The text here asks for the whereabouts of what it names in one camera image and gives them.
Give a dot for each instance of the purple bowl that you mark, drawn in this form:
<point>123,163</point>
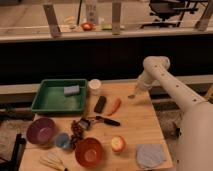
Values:
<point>41,131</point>

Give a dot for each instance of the blue sponge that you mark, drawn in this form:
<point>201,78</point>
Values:
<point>71,90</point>

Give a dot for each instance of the black chair frame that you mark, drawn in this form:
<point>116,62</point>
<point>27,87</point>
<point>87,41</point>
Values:
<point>14,162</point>

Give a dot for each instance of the black office chair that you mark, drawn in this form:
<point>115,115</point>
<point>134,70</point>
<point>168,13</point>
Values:
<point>171,12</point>

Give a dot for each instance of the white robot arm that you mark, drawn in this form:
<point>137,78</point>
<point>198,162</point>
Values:
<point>195,143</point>

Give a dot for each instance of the black rectangular block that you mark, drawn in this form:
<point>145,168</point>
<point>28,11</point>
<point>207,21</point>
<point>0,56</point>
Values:
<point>100,104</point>

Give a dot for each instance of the red yellow apple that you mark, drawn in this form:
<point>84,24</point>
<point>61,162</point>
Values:
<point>118,144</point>

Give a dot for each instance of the black handled knife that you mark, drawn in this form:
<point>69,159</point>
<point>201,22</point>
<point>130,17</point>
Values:
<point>107,121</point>

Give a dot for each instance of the orange bowl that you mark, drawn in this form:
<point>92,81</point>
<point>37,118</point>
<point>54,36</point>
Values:
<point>89,152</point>

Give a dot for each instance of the dark red grapes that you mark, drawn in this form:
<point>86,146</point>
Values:
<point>77,134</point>

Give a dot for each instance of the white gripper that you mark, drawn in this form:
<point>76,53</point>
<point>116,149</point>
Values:
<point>144,83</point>

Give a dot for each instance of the grey folded cloth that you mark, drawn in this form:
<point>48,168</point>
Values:
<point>149,155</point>

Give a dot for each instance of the small blue cup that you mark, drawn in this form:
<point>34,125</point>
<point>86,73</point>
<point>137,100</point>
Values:
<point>62,141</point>

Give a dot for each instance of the small metal clip toy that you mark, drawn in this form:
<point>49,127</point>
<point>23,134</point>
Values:
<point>85,123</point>

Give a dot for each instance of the green plastic tray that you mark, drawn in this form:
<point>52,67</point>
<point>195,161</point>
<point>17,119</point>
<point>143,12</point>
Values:
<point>51,97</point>

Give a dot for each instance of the red fruit on shelf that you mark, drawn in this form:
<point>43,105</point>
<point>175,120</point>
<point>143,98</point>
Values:
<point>87,26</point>

